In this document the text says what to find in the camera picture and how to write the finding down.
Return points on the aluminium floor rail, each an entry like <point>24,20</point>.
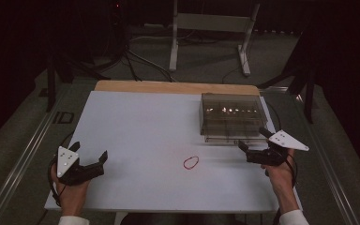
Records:
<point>334,190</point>
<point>20,170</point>

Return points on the white table board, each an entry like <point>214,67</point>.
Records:
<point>143,125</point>

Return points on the black tripod stand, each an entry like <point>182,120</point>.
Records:
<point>308,103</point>
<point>50,87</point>

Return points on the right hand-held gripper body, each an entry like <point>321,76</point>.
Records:
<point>286,140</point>

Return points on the person's left hand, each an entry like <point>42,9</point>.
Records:
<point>72,195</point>

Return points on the white metal stand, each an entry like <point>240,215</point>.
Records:
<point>212,22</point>

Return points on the smoky clear drawer organizer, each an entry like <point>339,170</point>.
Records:
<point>231,103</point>

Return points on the person's right hand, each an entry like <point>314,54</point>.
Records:
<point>279,178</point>

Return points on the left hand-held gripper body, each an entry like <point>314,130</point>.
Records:
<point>66,159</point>

